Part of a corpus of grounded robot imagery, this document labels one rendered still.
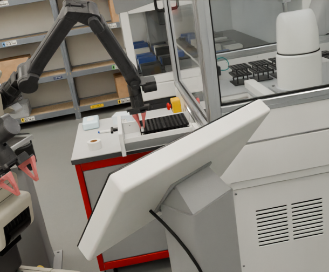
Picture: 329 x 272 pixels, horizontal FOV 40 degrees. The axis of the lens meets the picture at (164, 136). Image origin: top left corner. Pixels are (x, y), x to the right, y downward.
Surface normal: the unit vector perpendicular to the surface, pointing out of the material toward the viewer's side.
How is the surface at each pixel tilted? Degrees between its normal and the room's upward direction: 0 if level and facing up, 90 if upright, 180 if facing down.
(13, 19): 90
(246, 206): 90
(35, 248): 90
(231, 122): 40
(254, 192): 90
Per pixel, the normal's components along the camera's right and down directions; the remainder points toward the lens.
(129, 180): 0.33, -0.63
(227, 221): 0.70, 0.14
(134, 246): 0.11, 0.32
